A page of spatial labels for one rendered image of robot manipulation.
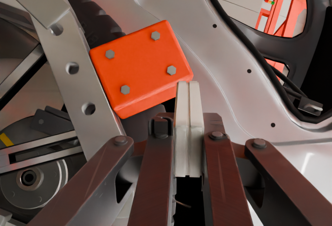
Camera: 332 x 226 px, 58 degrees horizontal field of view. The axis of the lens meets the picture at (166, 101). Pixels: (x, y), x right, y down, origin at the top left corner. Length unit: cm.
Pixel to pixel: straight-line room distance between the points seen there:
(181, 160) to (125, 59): 18
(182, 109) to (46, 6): 22
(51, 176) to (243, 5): 510
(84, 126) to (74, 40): 9
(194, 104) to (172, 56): 15
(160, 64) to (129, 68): 3
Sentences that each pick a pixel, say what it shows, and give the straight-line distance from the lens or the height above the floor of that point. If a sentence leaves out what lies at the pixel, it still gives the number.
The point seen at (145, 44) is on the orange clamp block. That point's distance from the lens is 31.
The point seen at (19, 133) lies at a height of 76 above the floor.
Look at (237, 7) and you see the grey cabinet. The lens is 558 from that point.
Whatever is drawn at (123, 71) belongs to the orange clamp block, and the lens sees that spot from 30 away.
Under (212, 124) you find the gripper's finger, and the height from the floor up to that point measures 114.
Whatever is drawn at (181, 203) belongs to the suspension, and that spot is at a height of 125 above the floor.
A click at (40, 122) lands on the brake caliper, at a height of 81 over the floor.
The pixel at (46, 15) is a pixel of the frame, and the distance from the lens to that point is 34.
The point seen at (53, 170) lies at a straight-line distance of 81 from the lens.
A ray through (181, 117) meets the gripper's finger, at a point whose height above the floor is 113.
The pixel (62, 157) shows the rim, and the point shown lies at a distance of 41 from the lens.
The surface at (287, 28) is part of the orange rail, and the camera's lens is 838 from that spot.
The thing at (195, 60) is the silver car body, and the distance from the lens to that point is 75.
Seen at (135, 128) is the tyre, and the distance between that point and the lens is 38.
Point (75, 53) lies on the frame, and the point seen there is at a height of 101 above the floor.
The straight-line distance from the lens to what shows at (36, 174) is 81.
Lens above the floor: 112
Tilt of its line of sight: 2 degrees down
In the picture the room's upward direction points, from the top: 111 degrees clockwise
